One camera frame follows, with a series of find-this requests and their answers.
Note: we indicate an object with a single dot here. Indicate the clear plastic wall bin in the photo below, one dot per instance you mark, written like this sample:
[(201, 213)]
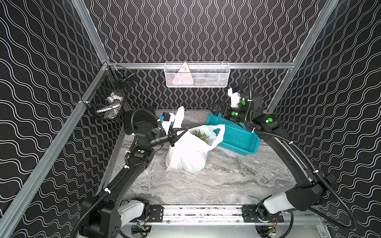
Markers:
[(206, 74)]

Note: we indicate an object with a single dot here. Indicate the pink triangular card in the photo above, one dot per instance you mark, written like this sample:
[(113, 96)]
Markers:
[(183, 77)]

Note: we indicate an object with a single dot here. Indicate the black wire mesh basket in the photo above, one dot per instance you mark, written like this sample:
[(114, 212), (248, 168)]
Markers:
[(109, 97)]

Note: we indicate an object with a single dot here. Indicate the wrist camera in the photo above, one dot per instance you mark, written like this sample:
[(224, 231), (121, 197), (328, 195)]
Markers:
[(167, 117), (235, 97)]

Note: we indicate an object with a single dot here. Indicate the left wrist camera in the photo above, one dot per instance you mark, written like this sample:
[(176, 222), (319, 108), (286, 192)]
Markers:
[(167, 117)]

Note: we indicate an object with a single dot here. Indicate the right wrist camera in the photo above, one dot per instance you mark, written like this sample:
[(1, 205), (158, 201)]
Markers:
[(235, 97)]

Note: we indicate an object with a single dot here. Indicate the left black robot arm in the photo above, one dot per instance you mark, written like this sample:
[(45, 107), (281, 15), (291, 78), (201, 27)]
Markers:
[(137, 160)]

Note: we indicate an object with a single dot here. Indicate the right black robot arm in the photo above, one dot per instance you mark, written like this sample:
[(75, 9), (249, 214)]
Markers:
[(310, 186)]

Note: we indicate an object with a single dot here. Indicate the teal plastic basket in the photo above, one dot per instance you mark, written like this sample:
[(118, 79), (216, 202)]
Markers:
[(235, 139)]

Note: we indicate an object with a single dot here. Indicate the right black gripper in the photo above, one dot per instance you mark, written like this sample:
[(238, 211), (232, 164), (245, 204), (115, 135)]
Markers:
[(222, 106)]

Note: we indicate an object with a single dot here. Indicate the orange ripe pineapple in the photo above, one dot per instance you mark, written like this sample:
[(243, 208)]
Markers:
[(201, 135)]

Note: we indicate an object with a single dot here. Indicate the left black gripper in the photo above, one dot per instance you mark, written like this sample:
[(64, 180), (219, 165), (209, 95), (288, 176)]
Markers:
[(172, 138)]

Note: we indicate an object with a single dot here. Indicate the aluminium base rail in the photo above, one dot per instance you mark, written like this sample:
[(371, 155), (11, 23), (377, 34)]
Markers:
[(208, 214)]

